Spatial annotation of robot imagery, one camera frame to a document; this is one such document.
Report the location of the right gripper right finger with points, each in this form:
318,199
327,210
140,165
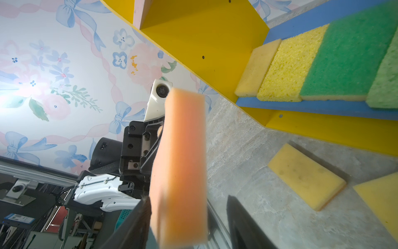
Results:
245,233

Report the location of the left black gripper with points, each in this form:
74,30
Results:
141,141

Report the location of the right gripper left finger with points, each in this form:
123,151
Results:
133,232

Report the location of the orange pink sponge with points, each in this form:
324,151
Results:
178,188

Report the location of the bright yellow sponge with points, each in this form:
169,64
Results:
290,67

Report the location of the dark green sponge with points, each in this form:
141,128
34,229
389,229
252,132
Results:
350,54

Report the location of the light green sponge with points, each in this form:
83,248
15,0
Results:
383,93

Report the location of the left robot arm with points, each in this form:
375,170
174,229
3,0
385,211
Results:
101,188

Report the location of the yellow shelf pink blue boards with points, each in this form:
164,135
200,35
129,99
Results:
214,40

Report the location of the pale yellow sponge orange back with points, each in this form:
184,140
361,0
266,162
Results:
381,196

